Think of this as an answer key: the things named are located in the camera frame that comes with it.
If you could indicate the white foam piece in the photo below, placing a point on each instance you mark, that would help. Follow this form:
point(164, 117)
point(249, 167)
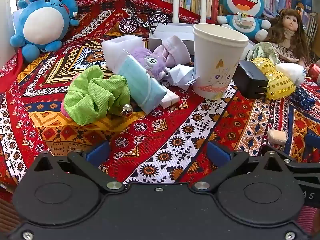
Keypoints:
point(115, 52)

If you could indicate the green floral cloth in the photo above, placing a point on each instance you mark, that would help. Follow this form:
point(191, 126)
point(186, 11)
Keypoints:
point(263, 50)

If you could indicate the brown haired doll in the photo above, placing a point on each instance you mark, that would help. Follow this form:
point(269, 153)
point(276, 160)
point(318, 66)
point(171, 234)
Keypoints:
point(290, 25)

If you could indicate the light blue face mask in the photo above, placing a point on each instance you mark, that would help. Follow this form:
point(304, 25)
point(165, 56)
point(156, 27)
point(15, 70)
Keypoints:
point(140, 85)

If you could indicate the yellow sequin bow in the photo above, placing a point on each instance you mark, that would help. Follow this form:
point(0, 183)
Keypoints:
point(277, 82)

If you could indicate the blue white cat plush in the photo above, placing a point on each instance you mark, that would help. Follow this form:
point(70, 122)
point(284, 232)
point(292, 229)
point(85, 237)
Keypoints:
point(243, 0)

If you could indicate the green hair scrunchie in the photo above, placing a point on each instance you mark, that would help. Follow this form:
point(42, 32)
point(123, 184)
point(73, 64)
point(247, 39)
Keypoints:
point(95, 95)

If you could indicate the beige sponge piece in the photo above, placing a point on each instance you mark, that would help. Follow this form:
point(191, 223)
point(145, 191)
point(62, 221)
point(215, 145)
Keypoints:
point(276, 136)

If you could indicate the silver metal ball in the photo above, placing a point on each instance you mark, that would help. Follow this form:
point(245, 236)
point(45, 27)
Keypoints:
point(126, 110)

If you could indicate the white fluffy pompom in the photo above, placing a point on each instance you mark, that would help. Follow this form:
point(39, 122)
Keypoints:
point(291, 71)

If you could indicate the white cardboard box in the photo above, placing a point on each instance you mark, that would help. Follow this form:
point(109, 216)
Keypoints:
point(172, 31)

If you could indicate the blue round plush toy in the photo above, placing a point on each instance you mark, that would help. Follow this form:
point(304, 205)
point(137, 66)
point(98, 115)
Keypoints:
point(42, 27)

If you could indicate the navy blue patterned cloth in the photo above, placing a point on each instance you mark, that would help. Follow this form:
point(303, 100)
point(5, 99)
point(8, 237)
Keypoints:
point(302, 100)

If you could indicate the red can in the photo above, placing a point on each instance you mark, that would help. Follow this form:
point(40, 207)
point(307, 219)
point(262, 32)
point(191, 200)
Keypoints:
point(315, 71)

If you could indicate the black power adapter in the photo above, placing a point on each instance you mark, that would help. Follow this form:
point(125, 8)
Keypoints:
point(247, 77)

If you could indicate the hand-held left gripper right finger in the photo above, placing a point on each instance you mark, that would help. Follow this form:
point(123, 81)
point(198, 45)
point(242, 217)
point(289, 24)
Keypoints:
point(217, 152)

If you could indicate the small white packet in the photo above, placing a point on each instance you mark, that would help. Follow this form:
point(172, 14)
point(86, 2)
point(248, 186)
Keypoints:
point(171, 100)

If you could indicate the white pipe rack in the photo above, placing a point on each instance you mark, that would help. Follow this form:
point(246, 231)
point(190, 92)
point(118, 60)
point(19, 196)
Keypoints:
point(176, 0)

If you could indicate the white paper cup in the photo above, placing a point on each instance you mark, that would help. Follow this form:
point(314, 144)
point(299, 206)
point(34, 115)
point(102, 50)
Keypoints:
point(215, 62)

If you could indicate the crumpled white paper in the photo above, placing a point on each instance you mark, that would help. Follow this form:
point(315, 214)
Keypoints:
point(181, 76)

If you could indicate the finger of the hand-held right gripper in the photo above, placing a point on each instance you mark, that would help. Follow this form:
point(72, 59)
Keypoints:
point(305, 166)

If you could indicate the miniature metal bicycle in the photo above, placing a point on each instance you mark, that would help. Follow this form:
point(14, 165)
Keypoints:
point(147, 24)

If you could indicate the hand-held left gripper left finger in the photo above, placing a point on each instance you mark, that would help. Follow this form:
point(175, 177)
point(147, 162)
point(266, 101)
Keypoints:
point(97, 152)

